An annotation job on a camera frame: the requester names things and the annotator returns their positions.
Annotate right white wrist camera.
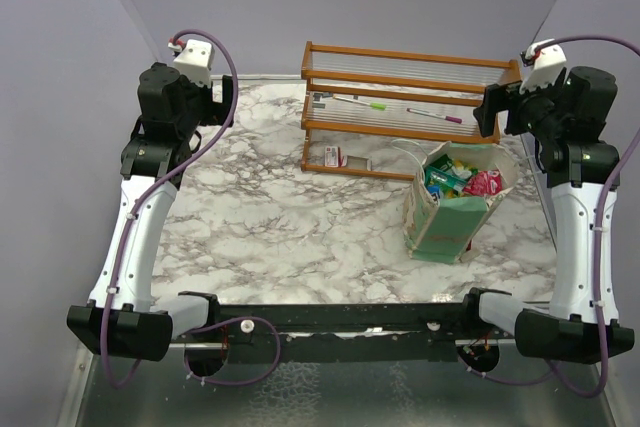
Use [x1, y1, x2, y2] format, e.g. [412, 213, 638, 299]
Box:
[519, 39, 566, 95]

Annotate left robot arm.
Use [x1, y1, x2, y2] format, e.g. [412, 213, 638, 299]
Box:
[67, 63, 239, 364]

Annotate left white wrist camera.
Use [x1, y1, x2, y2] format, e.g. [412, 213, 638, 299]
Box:
[170, 39, 214, 88]

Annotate red white staples box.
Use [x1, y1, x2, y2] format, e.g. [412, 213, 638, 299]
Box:
[324, 146, 372, 171]

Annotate wooden shelf rack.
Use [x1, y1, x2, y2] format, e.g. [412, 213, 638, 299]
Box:
[301, 41, 521, 173]

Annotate Fox's spring tea candy bag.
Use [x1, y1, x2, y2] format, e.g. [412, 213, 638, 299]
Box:
[451, 160, 478, 180]

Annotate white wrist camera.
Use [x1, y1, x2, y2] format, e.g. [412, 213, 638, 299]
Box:
[519, 39, 566, 95]
[170, 39, 214, 88]

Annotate green candy bag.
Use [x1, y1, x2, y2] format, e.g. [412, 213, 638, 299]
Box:
[429, 154, 454, 172]

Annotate blue snack wrapper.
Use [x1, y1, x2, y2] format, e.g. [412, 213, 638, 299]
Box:
[426, 185, 442, 201]

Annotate purple capped marker pen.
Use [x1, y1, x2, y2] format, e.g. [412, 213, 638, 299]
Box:
[406, 108, 463, 124]

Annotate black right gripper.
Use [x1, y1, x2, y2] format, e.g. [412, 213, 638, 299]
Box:
[475, 70, 567, 142]

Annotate teal snack bag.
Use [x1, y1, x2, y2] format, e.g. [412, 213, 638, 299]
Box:
[425, 168, 466, 191]

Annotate green beige paper bag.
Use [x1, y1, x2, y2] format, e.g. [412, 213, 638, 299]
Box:
[403, 141, 519, 264]

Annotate purple cable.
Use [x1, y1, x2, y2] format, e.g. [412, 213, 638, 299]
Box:
[101, 29, 284, 391]
[467, 35, 640, 398]

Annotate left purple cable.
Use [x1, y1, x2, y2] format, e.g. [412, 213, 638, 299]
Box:
[101, 29, 284, 391]

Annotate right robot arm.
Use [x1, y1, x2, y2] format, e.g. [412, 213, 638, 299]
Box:
[459, 66, 635, 364]

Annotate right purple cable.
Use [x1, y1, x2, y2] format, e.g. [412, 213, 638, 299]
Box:
[467, 35, 640, 398]

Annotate red small snack packet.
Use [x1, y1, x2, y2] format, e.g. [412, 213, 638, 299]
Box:
[463, 170, 503, 197]

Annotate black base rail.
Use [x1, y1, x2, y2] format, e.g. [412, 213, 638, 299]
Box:
[170, 302, 512, 369]

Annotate green capped marker pen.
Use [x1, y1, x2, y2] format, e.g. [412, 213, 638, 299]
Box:
[332, 95, 386, 111]

